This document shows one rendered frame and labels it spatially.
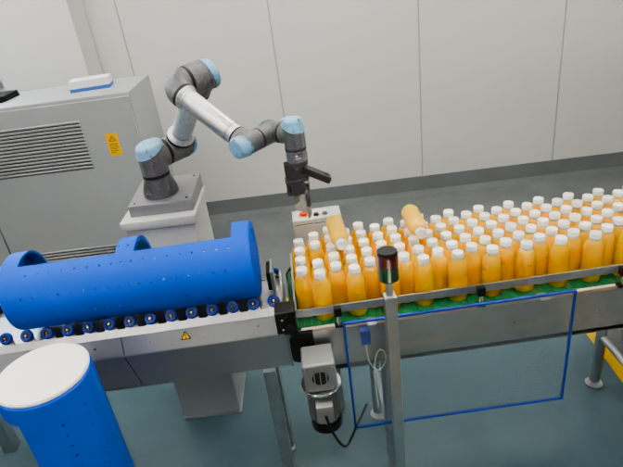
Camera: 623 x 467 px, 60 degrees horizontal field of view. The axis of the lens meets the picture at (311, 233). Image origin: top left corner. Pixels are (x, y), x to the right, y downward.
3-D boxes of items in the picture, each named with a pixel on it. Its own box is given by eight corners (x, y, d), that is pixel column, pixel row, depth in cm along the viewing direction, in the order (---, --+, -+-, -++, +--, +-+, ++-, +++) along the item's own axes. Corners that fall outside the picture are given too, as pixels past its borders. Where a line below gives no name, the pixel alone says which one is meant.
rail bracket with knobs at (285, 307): (277, 322, 196) (273, 299, 191) (298, 320, 196) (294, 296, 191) (278, 340, 187) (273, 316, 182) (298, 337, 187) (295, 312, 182)
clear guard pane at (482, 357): (356, 425, 206) (345, 323, 184) (560, 396, 207) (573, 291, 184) (356, 426, 206) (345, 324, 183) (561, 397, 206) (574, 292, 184)
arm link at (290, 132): (289, 113, 188) (308, 115, 183) (293, 144, 194) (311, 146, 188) (273, 119, 183) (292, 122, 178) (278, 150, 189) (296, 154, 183)
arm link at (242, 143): (148, 69, 192) (246, 142, 175) (173, 60, 198) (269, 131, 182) (148, 96, 200) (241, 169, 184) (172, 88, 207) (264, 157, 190)
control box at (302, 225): (295, 232, 235) (291, 210, 230) (340, 225, 235) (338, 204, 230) (296, 243, 226) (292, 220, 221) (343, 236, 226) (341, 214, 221)
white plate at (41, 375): (63, 332, 183) (65, 334, 183) (-22, 380, 165) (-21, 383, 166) (105, 363, 165) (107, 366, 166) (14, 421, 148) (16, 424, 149)
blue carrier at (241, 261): (46, 303, 218) (21, 240, 206) (262, 272, 219) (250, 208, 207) (16, 346, 192) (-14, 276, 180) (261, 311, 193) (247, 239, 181)
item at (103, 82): (75, 90, 344) (71, 78, 340) (114, 85, 346) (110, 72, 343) (71, 95, 333) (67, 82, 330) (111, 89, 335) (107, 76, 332)
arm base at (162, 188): (145, 188, 244) (138, 168, 239) (178, 182, 246) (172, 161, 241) (143, 203, 231) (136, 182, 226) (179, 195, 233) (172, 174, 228)
